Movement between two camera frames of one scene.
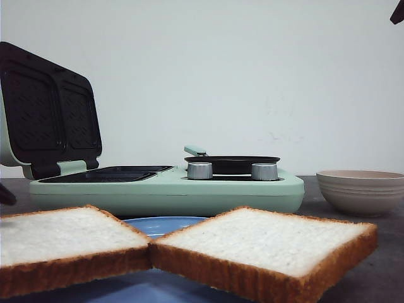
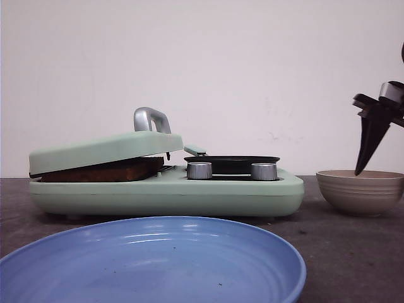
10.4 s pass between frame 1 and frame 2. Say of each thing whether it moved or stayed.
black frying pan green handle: stayed
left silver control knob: stayed
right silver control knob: stayed
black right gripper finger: moved
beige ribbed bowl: stayed
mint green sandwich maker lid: moved
